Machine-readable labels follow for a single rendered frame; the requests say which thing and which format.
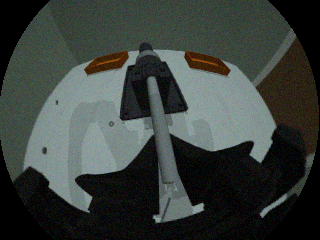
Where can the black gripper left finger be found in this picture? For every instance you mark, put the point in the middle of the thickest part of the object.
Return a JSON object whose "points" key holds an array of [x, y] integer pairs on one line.
{"points": [[139, 181]]}

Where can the orange shallow tray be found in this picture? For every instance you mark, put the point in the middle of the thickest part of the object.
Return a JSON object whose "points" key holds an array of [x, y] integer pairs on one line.
{"points": [[206, 63], [103, 63]]}

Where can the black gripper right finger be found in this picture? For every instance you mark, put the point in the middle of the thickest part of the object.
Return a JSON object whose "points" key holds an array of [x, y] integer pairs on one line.
{"points": [[198, 169]]}

